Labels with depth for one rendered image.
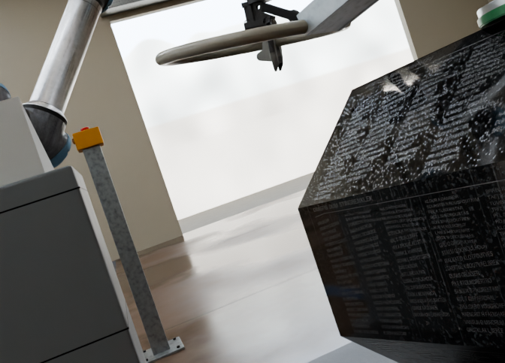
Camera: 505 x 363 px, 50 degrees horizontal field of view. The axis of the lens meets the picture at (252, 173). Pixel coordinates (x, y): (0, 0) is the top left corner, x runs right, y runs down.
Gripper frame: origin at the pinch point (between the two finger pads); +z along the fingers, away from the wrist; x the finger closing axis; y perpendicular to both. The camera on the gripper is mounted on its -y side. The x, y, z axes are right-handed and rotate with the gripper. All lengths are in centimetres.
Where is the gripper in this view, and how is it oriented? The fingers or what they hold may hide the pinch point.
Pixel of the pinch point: (279, 65)
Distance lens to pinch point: 159.8
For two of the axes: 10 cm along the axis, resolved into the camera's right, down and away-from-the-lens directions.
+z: 2.1, 9.6, 1.7
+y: -9.4, 1.5, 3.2
